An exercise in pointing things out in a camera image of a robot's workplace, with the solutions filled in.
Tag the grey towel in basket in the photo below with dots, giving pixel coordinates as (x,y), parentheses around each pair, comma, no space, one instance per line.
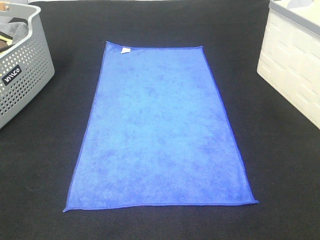
(13,32)

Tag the grey perforated plastic basket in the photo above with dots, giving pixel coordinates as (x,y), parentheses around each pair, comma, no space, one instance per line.
(26,67)

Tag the brown cloth in basket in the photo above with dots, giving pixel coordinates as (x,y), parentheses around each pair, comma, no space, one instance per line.
(4,46)

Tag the blue microfibre towel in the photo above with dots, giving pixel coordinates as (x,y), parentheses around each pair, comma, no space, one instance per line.
(157,135)

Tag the white plastic storage box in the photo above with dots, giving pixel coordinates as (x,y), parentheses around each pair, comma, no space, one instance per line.
(289,59)

